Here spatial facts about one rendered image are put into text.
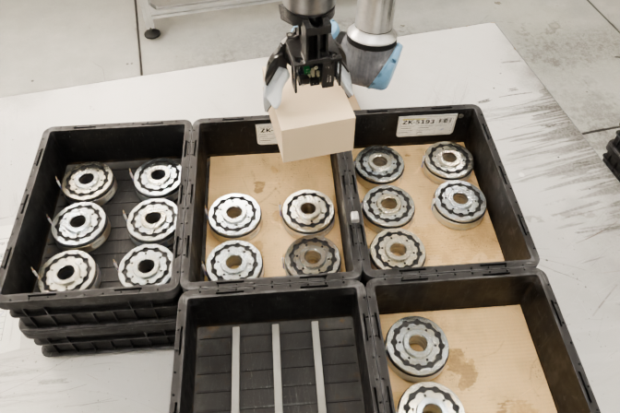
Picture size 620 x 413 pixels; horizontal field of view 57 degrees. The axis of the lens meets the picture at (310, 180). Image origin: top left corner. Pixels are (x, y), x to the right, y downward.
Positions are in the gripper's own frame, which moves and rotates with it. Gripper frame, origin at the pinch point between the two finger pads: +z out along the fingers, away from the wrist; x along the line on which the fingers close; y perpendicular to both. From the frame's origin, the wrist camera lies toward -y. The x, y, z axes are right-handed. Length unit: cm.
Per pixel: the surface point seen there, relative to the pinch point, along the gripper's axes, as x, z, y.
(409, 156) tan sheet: 24.2, 26.8, -6.0
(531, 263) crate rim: 31.1, 16.6, 29.9
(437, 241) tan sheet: 21.8, 26.7, 16.2
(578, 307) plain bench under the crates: 49, 40, 31
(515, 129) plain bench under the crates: 60, 40, -19
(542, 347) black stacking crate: 29, 24, 41
